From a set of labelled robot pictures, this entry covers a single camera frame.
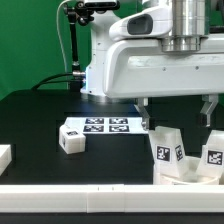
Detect white front rail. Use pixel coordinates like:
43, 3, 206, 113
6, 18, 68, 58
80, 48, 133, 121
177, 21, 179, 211
0, 185, 224, 213

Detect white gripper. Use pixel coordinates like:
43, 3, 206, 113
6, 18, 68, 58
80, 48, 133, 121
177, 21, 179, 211
103, 6, 224, 130

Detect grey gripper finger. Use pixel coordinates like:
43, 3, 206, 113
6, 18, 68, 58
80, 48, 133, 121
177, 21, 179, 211
200, 94, 219, 127

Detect black cables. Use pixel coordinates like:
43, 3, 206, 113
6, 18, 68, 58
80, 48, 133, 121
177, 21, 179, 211
31, 73, 75, 90

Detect white round stool seat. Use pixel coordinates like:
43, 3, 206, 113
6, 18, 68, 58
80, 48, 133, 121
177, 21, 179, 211
153, 156, 220, 185

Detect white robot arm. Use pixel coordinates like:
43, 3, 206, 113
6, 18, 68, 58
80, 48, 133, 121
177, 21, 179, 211
82, 0, 224, 129

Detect white left rail block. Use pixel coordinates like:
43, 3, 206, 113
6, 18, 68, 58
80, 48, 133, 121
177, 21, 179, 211
0, 145, 12, 176

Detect white cable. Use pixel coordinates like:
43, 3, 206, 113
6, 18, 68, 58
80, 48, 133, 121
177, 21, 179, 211
55, 0, 73, 74

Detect paper sheet with markers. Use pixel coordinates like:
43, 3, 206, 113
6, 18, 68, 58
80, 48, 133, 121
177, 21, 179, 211
65, 117, 146, 134

